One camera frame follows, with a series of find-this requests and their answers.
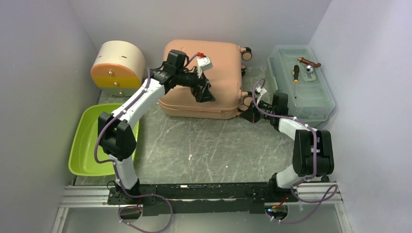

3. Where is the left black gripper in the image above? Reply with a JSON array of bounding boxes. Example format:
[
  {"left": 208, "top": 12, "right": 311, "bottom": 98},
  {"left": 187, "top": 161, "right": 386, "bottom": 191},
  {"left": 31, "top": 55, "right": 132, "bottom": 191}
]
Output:
[{"left": 176, "top": 67, "right": 216, "bottom": 103}]

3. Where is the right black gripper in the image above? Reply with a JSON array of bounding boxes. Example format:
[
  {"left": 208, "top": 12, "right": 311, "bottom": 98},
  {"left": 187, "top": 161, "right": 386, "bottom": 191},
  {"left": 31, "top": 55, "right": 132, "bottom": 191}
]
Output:
[{"left": 240, "top": 98, "right": 276, "bottom": 123}]

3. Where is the pink hard-shell suitcase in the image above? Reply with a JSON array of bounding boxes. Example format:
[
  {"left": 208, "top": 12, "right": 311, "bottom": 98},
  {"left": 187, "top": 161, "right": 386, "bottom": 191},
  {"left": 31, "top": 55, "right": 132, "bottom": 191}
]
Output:
[{"left": 158, "top": 39, "right": 253, "bottom": 120}]

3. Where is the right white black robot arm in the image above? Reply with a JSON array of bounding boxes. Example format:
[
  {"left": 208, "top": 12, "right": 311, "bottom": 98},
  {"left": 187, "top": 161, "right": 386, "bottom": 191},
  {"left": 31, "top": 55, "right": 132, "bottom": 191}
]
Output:
[{"left": 239, "top": 92, "right": 334, "bottom": 201}]

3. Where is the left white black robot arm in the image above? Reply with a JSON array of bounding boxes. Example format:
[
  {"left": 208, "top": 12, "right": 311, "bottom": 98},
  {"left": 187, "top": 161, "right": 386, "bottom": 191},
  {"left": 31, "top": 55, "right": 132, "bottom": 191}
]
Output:
[{"left": 94, "top": 50, "right": 215, "bottom": 204}]

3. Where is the black yellow screwdriver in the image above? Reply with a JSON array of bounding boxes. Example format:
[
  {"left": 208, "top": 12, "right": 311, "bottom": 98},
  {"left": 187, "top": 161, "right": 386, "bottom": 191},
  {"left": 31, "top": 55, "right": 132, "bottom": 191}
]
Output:
[{"left": 292, "top": 65, "right": 300, "bottom": 99}]

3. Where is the clear plastic storage box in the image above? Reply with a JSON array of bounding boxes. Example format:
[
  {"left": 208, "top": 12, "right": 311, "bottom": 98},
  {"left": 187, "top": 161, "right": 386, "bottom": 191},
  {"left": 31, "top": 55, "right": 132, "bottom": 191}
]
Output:
[{"left": 265, "top": 45, "right": 335, "bottom": 127}]

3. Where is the cream cylindrical drawer cabinet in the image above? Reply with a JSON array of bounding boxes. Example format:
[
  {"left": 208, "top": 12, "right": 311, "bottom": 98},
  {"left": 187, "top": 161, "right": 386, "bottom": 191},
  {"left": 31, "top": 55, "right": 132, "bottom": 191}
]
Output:
[{"left": 90, "top": 40, "right": 146, "bottom": 97}]

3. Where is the green plastic tray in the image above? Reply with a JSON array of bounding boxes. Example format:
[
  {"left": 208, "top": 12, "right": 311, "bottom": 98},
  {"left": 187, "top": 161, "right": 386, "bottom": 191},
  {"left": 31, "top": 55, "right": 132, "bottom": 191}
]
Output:
[{"left": 68, "top": 103, "right": 121, "bottom": 177}]

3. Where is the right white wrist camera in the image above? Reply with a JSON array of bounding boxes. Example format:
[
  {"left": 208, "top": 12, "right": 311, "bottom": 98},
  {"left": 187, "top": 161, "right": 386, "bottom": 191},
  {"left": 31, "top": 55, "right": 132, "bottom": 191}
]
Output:
[{"left": 255, "top": 87, "right": 268, "bottom": 102}]

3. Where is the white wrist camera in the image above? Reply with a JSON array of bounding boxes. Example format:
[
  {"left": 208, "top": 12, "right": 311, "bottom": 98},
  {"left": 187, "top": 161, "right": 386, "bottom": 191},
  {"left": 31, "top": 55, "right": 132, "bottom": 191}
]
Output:
[
  {"left": 196, "top": 57, "right": 213, "bottom": 79},
  {"left": 255, "top": 87, "right": 268, "bottom": 102}
]

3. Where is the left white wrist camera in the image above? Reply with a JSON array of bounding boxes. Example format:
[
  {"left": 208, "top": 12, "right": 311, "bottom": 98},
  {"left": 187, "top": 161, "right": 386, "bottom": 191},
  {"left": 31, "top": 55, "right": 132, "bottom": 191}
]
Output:
[{"left": 196, "top": 57, "right": 213, "bottom": 79}]

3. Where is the brown handled metal tool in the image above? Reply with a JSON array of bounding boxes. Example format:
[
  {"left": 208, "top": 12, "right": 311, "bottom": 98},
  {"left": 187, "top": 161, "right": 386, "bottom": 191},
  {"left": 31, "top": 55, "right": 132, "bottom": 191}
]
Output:
[{"left": 298, "top": 57, "right": 322, "bottom": 73}]

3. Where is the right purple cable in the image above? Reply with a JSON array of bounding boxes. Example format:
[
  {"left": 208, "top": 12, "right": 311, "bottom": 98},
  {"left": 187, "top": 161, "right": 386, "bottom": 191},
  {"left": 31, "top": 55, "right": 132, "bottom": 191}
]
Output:
[{"left": 252, "top": 78, "right": 338, "bottom": 225}]

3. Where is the purple cable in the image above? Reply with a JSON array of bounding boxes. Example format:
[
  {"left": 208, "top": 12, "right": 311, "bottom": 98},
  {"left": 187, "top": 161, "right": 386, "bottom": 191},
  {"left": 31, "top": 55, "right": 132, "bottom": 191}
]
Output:
[
  {"left": 93, "top": 53, "right": 206, "bottom": 233},
  {"left": 252, "top": 78, "right": 338, "bottom": 225}
]

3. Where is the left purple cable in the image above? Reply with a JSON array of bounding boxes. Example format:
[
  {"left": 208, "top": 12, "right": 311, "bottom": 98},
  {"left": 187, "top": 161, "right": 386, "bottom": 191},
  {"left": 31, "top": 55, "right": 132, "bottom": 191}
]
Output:
[{"left": 93, "top": 53, "right": 206, "bottom": 233}]

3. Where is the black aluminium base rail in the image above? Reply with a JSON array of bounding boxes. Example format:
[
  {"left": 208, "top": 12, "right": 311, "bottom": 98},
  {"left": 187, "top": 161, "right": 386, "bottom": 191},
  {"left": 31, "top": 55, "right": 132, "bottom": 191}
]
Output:
[{"left": 59, "top": 180, "right": 333, "bottom": 216}]

